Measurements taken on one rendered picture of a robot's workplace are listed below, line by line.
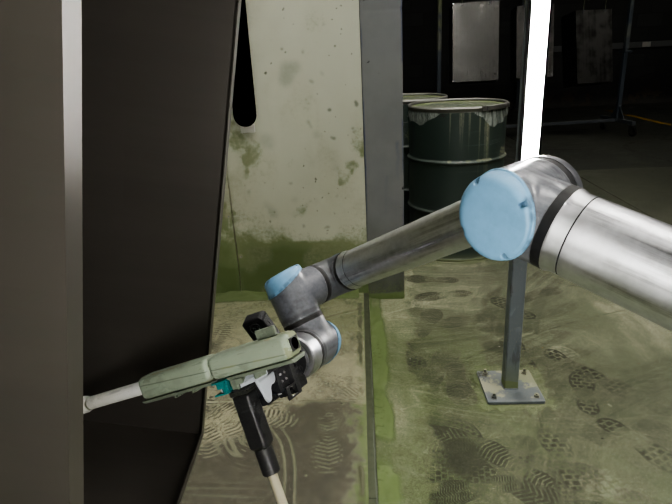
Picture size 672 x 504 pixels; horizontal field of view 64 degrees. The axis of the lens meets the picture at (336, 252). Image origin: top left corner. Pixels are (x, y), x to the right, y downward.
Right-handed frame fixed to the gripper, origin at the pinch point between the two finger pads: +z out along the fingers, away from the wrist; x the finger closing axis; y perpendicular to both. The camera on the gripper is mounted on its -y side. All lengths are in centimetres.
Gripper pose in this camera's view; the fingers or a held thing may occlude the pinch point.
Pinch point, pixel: (234, 381)
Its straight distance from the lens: 91.7
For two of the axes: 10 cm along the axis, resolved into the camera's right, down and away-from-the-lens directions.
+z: -3.6, 0.9, -9.3
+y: 3.3, 9.4, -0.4
